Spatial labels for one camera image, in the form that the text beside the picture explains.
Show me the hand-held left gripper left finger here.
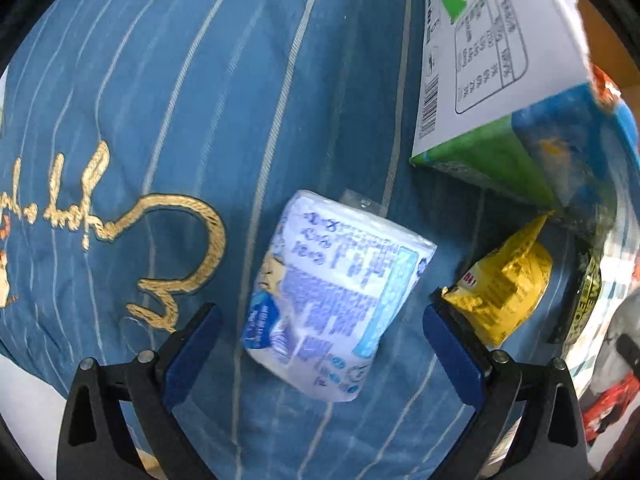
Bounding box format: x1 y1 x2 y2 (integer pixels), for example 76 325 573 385
57 302 224 480

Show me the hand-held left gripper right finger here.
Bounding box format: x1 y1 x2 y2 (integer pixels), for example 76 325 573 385
422 290 590 480

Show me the white blue tissue pack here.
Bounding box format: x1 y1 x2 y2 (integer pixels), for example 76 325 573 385
240 189 438 404

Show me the yellow tissue pack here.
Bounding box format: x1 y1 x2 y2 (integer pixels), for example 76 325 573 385
442 214 555 348

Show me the dark green yellow packet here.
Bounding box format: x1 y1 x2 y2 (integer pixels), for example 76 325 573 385
554 247 603 346

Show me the blue striped blanket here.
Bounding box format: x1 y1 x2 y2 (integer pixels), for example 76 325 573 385
0 0 583 480

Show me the blue plastic package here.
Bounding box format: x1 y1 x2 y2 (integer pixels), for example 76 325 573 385
511 82 640 241

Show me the white green cardboard box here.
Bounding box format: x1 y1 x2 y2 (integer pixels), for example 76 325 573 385
409 0 596 211

